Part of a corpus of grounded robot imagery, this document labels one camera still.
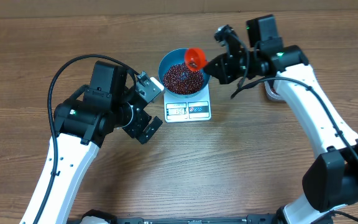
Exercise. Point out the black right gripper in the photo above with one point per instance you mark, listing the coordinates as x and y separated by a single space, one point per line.
221 74

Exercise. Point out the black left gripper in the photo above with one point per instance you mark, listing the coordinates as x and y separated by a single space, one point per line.
145 121

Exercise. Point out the red measuring scoop blue handle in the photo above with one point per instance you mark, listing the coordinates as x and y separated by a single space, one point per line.
195 59

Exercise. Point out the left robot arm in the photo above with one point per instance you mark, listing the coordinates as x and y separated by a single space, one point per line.
115 98

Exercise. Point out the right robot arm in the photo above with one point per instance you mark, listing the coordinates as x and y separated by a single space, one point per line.
331 183

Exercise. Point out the red beans in bowl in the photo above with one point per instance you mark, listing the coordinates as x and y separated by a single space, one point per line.
181 80

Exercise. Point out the white kitchen scale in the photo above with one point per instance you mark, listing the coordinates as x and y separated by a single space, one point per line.
180 108

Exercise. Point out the blue bowl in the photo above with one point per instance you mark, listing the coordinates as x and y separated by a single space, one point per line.
172 58

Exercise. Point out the clear plastic container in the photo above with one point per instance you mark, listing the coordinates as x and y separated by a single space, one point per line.
271 92

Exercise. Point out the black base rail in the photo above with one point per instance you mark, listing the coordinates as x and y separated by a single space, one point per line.
97 216

